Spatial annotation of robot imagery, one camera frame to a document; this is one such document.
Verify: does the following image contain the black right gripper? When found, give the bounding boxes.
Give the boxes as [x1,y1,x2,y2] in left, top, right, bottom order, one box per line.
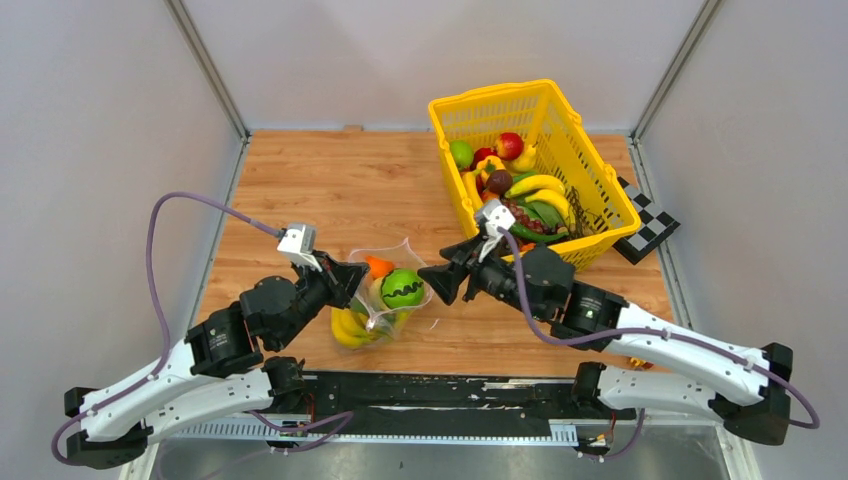
[417,234,547,324]

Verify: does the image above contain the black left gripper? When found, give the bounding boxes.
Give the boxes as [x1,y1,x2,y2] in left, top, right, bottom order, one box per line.
[275,249,373,350]

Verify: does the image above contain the orange fruit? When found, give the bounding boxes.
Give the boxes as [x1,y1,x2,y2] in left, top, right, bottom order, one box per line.
[365,255,395,280]

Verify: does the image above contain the yellow banana bunch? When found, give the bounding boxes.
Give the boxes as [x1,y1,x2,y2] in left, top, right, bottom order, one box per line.
[330,308,412,350]

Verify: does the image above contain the clear zip top bag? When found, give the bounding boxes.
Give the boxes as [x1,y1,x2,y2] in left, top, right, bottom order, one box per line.
[331,239,433,350]

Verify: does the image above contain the small watermelon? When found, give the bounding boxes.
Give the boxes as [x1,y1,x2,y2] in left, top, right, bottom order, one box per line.
[380,268,425,309]

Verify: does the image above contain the yellow bell pepper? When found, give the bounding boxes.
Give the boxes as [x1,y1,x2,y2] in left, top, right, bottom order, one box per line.
[474,155,505,182]

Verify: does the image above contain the yellow plastic basket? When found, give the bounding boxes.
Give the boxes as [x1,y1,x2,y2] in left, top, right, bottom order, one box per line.
[428,79,641,271]

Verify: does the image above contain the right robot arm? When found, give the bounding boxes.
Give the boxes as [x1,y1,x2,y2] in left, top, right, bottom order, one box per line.
[418,238,793,446]

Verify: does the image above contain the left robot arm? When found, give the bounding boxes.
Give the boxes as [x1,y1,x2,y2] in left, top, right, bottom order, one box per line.
[60,251,369,470]

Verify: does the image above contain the green cucumber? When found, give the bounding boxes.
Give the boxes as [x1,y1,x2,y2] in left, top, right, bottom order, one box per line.
[509,223,570,244]

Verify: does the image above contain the purple grapes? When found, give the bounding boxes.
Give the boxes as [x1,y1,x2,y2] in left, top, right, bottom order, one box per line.
[504,201,555,234]

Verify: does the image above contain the dark purple passion fruit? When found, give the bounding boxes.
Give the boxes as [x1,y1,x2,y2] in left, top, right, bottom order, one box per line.
[486,170,513,195]

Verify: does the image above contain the red apple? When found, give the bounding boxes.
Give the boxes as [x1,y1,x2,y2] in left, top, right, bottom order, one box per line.
[470,147,497,169]
[495,132,524,162]

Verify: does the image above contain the green apple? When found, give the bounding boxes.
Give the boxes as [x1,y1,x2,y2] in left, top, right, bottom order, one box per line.
[449,140,475,171]

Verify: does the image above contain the yellow pear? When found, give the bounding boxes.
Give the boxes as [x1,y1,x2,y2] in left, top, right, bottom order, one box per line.
[504,145,536,173]

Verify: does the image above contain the checkerboard calibration board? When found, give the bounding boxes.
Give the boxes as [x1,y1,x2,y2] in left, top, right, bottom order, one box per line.
[613,176,681,265]

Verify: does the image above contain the yellow orange toy block car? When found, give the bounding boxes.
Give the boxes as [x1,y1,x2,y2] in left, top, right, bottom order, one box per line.
[628,357,654,371]

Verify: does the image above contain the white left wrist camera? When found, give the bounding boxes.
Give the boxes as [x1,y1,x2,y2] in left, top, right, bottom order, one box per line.
[277,223,322,272]

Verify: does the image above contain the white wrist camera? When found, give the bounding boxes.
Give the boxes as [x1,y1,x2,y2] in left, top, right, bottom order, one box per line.
[474,199,516,260]
[277,223,322,272]

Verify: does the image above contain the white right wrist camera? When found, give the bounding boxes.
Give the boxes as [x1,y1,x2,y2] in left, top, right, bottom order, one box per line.
[474,199,516,260]

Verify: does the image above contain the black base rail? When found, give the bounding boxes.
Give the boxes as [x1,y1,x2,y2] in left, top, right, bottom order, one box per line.
[261,371,637,439]

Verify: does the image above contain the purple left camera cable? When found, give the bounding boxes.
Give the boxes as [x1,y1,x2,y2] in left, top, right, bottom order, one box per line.
[50,192,286,467]

